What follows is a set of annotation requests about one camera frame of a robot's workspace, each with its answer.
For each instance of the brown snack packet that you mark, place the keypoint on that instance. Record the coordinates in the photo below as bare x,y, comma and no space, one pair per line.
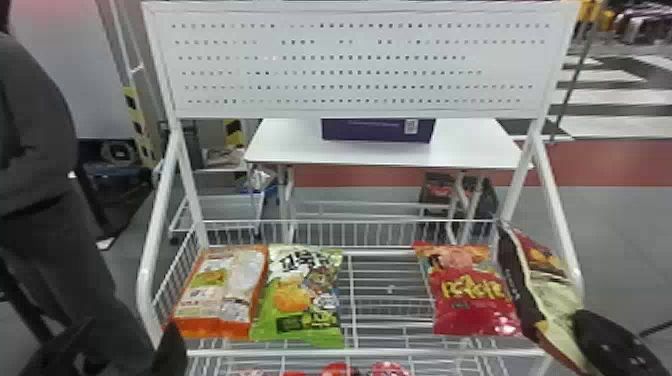
551,299

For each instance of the red snack packet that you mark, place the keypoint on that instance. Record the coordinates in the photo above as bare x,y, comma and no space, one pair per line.
340,369
389,369
470,294

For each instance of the orange snack packet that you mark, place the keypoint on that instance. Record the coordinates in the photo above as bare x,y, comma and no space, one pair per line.
226,294

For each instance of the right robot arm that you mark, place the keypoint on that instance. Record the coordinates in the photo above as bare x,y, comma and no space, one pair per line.
614,346

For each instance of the person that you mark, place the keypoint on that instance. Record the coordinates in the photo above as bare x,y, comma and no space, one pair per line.
36,157

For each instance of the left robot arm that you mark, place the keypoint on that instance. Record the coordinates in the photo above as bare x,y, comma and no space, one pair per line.
172,354

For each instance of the green snack packet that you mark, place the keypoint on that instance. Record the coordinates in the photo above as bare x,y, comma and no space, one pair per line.
299,299

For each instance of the dark blue box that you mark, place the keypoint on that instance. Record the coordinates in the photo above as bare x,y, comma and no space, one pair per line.
367,130

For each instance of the white side table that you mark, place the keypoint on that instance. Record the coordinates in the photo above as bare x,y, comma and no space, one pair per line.
378,149

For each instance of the yellow black striped post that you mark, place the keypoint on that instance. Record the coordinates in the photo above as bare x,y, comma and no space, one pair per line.
139,126
234,134

